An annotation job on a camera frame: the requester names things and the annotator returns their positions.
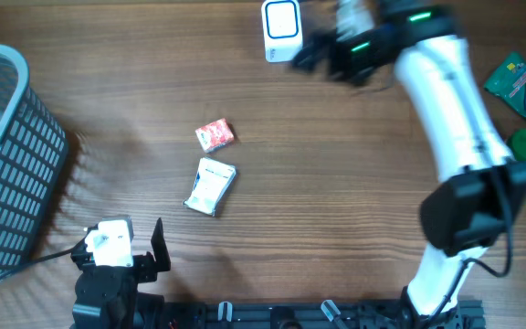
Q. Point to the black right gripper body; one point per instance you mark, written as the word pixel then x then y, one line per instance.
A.
pixel 362 53

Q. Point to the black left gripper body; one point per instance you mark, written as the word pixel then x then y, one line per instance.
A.
pixel 143 271

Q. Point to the white small packet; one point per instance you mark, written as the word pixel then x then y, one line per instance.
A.
pixel 212 180

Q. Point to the red Kleenex tissue pack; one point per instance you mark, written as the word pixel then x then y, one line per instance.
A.
pixel 214 135

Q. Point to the dark mesh shopping basket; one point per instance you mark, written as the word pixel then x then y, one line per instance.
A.
pixel 33 149

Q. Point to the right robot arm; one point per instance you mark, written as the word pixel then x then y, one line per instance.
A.
pixel 481 187

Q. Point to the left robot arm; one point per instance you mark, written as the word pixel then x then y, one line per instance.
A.
pixel 107 293

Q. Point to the white barcode scanner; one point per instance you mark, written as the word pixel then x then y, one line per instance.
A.
pixel 282 30

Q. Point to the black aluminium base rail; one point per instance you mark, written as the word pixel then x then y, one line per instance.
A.
pixel 357 315

